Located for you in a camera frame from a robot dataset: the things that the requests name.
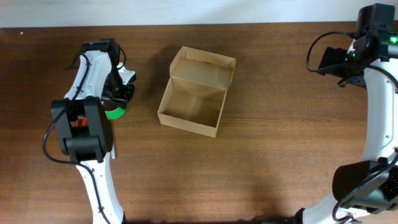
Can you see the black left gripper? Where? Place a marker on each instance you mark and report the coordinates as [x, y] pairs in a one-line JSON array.
[[121, 98]]

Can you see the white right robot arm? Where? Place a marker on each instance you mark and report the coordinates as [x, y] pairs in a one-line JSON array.
[[367, 187]]

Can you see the green tape roll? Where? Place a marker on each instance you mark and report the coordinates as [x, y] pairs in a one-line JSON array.
[[115, 114]]

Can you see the brown cardboard box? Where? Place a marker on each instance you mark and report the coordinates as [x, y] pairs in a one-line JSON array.
[[196, 91]]

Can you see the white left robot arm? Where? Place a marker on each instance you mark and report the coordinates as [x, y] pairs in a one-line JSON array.
[[90, 148]]

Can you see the red utility knife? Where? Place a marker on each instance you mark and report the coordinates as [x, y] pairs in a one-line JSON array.
[[81, 121]]

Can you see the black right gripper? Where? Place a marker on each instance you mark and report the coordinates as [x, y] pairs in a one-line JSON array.
[[333, 56]]

